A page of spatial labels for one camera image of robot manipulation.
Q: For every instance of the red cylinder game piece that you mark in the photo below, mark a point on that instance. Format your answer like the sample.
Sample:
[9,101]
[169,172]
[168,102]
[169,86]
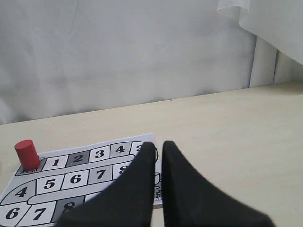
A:
[27,155]

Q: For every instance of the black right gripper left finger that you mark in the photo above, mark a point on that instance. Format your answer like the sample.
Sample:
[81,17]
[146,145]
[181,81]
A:
[127,202]

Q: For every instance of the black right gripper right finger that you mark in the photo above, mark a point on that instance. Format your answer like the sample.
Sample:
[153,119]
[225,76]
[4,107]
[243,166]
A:
[190,200]

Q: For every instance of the white backdrop curtain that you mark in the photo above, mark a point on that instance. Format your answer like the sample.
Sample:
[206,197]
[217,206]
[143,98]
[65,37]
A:
[60,57]

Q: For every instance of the paper number game board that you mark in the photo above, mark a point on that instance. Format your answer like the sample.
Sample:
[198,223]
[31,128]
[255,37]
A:
[64,180]

